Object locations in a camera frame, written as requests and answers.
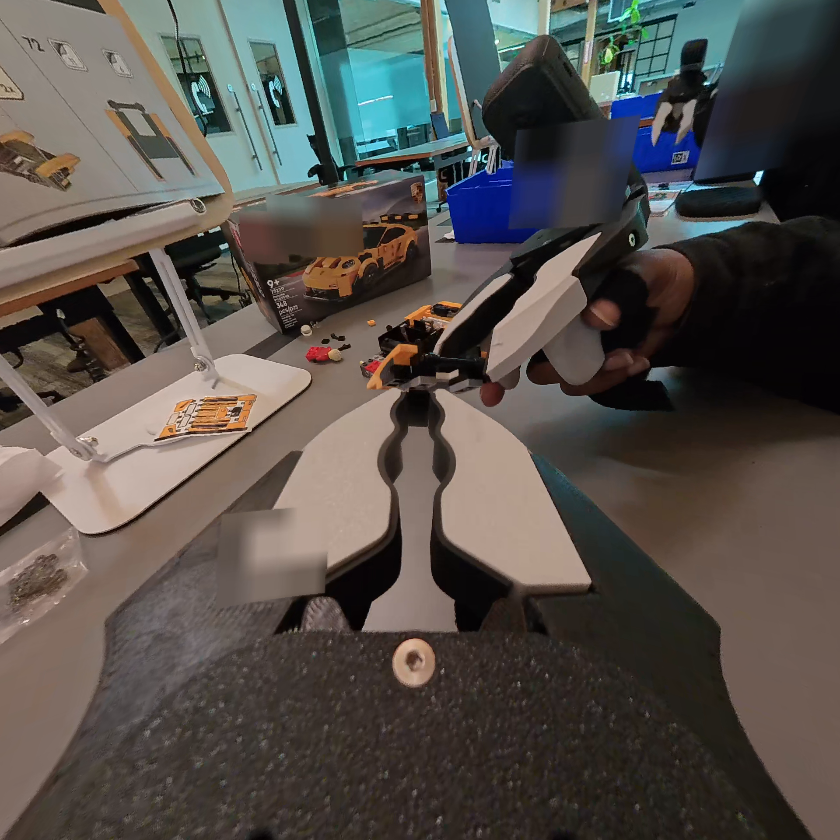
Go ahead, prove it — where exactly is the black leaning panel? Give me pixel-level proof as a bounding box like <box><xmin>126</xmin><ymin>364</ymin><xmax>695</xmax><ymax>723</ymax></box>
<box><xmin>446</xmin><ymin>0</ymin><xmax>503</xmax><ymax>142</ymax></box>

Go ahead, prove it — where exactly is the lego set box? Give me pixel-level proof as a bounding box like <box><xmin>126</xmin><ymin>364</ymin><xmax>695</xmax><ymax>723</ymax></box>
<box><xmin>226</xmin><ymin>172</ymin><xmax>432</xmax><ymax>337</ymax></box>

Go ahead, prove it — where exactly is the person's right hand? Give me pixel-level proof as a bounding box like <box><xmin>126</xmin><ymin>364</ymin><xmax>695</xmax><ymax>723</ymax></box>
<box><xmin>478</xmin><ymin>249</ymin><xmax>697</xmax><ymax>409</ymax></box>

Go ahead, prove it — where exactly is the lego instruction booklet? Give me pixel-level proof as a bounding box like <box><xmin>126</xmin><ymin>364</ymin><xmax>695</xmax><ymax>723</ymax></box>
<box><xmin>0</xmin><ymin>0</ymin><xmax>227</xmax><ymax>247</ymax></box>

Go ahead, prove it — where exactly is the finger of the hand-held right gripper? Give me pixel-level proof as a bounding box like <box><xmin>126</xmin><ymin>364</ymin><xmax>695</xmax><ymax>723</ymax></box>
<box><xmin>484</xmin><ymin>233</ymin><xmax>603</xmax><ymax>386</ymax></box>
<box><xmin>433</xmin><ymin>272</ymin><xmax>526</xmax><ymax>368</ymax></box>

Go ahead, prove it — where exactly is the blue plastic bin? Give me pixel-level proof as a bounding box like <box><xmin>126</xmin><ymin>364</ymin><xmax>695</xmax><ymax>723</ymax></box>
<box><xmin>446</xmin><ymin>161</ymin><xmax>546</xmax><ymax>245</ymax></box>

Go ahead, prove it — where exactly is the black slanted pole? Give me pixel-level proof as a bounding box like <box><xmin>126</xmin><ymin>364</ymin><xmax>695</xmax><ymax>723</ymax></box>
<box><xmin>282</xmin><ymin>0</ymin><xmax>342</xmax><ymax>185</ymax></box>

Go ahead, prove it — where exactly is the black desk chair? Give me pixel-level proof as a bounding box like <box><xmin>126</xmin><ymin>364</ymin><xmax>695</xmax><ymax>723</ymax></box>
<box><xmin>307</xmin><ymin>134</ymin><xmax>349</xmax><ymax>185</ymax></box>

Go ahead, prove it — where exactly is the lego car chassis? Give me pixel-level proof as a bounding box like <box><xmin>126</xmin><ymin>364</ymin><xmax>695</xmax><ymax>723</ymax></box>
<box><xmin>360</xmin><ymin>301</ymin><xmax>463</xmax><ymax>378</ymax></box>

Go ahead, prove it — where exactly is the grey office desk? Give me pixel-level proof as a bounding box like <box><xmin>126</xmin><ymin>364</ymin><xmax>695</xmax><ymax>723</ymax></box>
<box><xmin>354</xmin><ymin>134</ymin><xmax>473</xmax><ymax>175</ymax></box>

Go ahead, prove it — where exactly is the black round cushion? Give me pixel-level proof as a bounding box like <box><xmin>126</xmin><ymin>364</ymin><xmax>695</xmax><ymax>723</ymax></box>
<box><xmin>676</xmin><ymin>187</ymin><xmax>765</xmax><ymax>221</ymax></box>

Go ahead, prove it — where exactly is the clear plastic parts bag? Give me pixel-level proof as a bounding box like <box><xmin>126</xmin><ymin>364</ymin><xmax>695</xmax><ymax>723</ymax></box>
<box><xmin>0</xmin><ymin>525</ymin><xmax>89</xmax><ymax>644</ymax></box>

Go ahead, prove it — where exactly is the orange black lego subassembly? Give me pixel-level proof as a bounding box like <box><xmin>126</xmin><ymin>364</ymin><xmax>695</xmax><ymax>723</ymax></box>
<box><xmin>367</xmin><ymin>344</ymin><xmax>490</xmax><ymax>395</ymax></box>

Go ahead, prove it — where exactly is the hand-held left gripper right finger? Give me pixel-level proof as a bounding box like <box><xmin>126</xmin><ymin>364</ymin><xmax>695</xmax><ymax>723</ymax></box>
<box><xmin>430</xmin><ymin>388</ymin><xmax>593</xmax><ymax>627</ymax></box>

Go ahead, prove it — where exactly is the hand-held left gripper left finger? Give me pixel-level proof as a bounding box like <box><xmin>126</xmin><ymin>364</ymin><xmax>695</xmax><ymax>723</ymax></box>
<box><xmin>272</xmin><ymin>387</ymin><xmax>403</xmax><ymax>624</ymax></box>

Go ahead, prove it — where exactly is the sticker sheet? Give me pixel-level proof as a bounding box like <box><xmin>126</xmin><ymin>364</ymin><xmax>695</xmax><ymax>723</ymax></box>
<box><xmin>155</xmin><ymin>394</ymin><xmax>258</xmax><ymax>442</ymax></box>

